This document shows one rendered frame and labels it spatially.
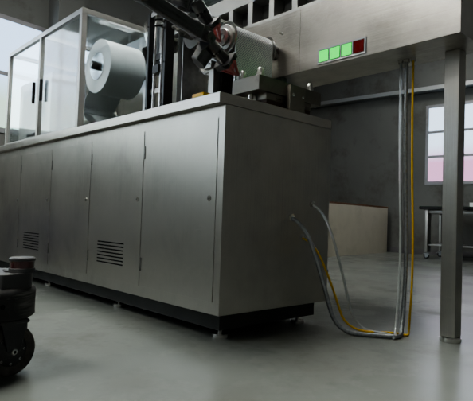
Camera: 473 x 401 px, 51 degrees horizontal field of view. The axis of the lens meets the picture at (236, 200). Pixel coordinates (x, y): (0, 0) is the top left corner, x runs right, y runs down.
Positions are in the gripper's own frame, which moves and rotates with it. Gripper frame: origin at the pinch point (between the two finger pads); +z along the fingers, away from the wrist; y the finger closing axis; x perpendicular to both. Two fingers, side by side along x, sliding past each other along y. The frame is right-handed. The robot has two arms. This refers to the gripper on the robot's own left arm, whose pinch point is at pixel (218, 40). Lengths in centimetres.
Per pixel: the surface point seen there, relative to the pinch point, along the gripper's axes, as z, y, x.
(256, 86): 14.0, 26.9, -17.6
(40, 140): 15, -128, -49
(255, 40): 9.9, 6.7, 13.3
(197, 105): 2.7, 21.9, -43.2
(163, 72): 2.4, -26.7, -15.8
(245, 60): 12.4, 7.6, 1.6
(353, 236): 419, -201, 208
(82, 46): -15, -97, -5
